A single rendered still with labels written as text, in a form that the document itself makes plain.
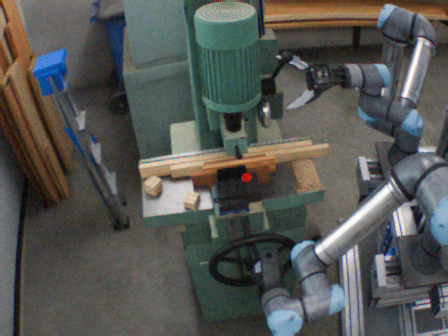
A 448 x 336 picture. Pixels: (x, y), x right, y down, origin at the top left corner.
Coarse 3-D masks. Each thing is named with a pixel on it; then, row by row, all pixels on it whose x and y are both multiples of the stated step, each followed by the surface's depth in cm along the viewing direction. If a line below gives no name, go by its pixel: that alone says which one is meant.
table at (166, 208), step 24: (288, 168) 151; (144, 192) 147; (168, 192) 147; (264, 192) 144; (288, 192) 144; (312, 192) 143; (144, 216) 140; (168, 216) 141; (192, 216) 143; (264, 216) 141; (216, 240) 138
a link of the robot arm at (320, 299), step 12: (312, 276) 98; (324, 276) 98; (300, 288) 100; (312, 288) 96; (324, 288) 95; (336, 288) 94; (300, 300) 94; (312, 300) 93; (324, 300) 93; (336, 300) 92; (312, 312) 92; (324, 312) 92
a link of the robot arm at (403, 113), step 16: (416, 16) 123; (416, 32) 124; (432, 32) 121; (416, 48) 122; (432, 48) 121; (416, 64) 120; (416, 80) 118; (400, 96) 119; (416, 96) 117; (400, 112) 117; (416, 112) 115; (400, 128) 120
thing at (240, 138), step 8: (224, 120) 144; (224, 128) 142; (224, 136) 139; (232, 136) 139; (240, 136) 138; (248, 136) 140; (224, 144) 143; (232, 144) 139; (240, 144) 140; (248, 144) 142; (232, 152) 142; (240, 152) 142; (248, 152) 143
